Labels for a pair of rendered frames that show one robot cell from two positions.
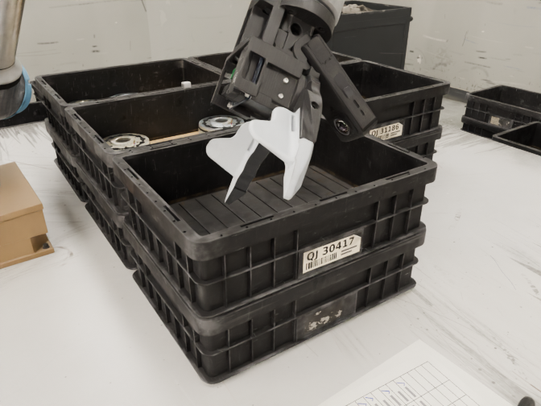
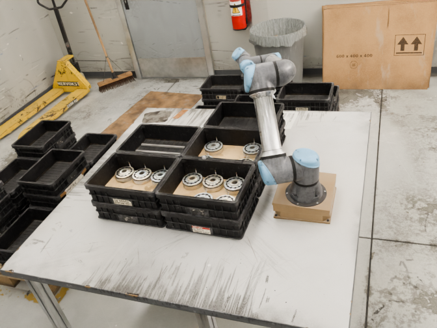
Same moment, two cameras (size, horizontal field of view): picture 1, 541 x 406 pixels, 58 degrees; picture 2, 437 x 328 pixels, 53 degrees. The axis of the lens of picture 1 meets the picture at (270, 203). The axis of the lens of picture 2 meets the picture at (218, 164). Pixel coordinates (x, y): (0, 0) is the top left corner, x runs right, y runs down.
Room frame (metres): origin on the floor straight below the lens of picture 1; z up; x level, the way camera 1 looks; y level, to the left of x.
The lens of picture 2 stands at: (1.95, 1.77, 2.11)
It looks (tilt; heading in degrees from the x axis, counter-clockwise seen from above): 34 degrees down; 240
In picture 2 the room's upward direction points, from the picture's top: 11 degrees counter-clockwise
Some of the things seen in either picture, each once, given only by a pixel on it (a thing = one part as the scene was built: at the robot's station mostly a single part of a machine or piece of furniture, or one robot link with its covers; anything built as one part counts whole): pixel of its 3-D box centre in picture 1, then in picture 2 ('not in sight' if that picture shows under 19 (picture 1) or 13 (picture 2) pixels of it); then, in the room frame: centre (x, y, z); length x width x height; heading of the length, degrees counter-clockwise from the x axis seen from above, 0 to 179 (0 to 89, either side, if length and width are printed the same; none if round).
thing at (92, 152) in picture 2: not in sight; (95, 164); (1.28, -1.26, 0.31); 0.40 x 0.30 x 0.34; 35
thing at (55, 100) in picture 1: (134, 82); (205, 179); (1.18, 0.32, 0.92); 0.40 x 0.30 x 0.02; 123
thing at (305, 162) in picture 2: not in sight; (304, 165); (0.84, 0.62, 0.96); 0.13 x 0.12 x 0.14; 151
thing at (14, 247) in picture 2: not in sight; (33, 241); (1.94, -0.80, 0.26); 0.40 x 0.30 x 0.23; 35
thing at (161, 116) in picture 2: not in sight; (155, 116); (0.85, -0.84, 0.71); 0.22 x 0.19 x 0.01; 125
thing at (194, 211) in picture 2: (138, 103); (207, 188); (1.18, 0.32, 0.87); 0.40 x 0.30 x 0.11; 123
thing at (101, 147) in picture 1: (187, 115); (227, 144); (0.93, 0.16, 0.92); 0.40 x 0.30 x 0.02; 123
